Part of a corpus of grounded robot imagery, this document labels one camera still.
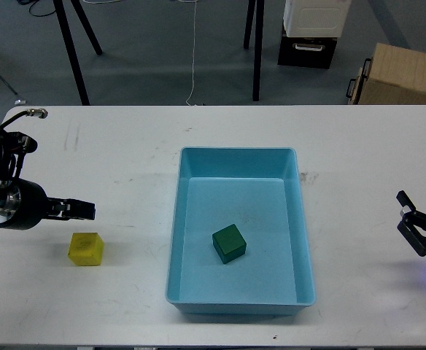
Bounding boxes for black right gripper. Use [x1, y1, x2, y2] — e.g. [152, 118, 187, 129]
[396, 190, 426, 257]

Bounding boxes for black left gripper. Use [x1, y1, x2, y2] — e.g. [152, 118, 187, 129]
[0, 179, 96, 230]

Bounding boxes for yellow block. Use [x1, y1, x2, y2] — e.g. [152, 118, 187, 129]
[67, 233, 104, 266]

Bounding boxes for green block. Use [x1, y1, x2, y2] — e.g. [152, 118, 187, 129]
[212, 224, 247, 264]

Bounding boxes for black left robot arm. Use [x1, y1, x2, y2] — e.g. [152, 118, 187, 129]
[0, 108, 96, 230]

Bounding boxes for white appliance box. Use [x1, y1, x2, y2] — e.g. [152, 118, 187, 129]
[283, 0, 352, 38]

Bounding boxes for light blue plastic bin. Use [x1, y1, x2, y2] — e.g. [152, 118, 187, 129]
[166, 147, 317, 315]

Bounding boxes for dark drawer cabinet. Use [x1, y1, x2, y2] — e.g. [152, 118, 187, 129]
[277, 28, 338, 69]

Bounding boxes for black left stand legs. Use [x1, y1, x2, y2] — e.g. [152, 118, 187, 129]
[52, 0, 104, 106]

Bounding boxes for black stand legs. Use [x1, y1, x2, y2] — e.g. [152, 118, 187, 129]
[52, 0, 104, 106]
[243, 0, 265, 102]

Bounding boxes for black right stand legs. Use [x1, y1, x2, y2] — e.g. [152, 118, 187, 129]
[243, 0, 265, 102]

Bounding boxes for white hanging cord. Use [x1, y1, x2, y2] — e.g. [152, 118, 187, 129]
[179, 0, 203, 106]

